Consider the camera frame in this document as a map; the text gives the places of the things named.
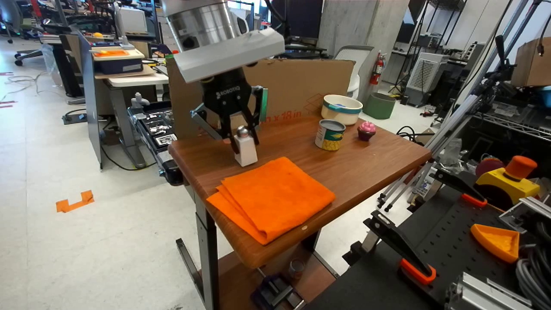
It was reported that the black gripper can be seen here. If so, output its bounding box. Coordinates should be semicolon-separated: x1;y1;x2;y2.
201;70;261;156

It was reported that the white salt cellar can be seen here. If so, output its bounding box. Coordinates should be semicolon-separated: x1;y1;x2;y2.
230;125;259;168

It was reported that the green round gripper attachment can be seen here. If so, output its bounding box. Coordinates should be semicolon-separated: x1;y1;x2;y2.
251;84;270;124

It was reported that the brown cardboard panel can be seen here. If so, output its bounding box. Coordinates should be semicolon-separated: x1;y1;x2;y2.
165;53;356;142

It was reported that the orange folded cloth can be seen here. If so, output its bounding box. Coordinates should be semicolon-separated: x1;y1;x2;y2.
204;155;337;246

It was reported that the tin can yellow label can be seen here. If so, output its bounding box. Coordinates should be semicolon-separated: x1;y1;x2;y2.
313;117;347;153

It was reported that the white bowl teal trim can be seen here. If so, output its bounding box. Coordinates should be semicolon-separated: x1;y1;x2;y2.
320;93;364;127

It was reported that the white top desk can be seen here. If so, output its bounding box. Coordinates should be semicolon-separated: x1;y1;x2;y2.
75;31;170;170

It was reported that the pink toy cupcake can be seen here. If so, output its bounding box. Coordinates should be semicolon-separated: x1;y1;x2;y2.
356;120;378;144

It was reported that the green bin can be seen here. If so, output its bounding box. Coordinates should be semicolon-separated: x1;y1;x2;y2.
361;91;397;120

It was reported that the black box orange lid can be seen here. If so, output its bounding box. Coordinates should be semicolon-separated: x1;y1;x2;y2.
91;44;146;75

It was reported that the red fire extinguisher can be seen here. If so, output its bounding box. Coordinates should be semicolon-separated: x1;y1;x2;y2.
368;51;385;87

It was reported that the orange floor tape marker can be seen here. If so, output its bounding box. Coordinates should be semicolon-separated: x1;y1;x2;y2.
55;189;96;215

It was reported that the black pegboard table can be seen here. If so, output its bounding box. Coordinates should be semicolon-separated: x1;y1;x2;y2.
302;182;551;310

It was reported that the yellow emergency stop box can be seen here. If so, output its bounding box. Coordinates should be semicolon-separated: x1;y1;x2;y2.
473;153;542;203

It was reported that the orange wedge block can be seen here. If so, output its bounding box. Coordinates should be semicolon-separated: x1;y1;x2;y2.
468;222;521;265

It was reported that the brown cardboard box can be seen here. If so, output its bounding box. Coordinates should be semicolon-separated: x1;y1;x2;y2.
509;36;551;89

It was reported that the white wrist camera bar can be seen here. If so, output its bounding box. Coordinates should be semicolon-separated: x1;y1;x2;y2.
170;27;287;84

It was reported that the black table leg frame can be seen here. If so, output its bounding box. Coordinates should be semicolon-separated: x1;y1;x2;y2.
173;187;222;310

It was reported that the black clamp orange handle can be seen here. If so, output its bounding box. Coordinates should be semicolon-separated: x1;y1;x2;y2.
428;161;488;210
363;208;439;287

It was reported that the silver camera stand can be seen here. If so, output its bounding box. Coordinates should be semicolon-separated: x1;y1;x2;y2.
377;32;518;211

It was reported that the aluminium extrusion rail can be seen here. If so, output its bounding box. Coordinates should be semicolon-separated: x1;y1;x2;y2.
497;194;551;234
444;272;535;310

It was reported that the cable bundle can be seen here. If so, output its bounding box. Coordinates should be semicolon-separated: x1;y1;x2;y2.
514;251;551;310

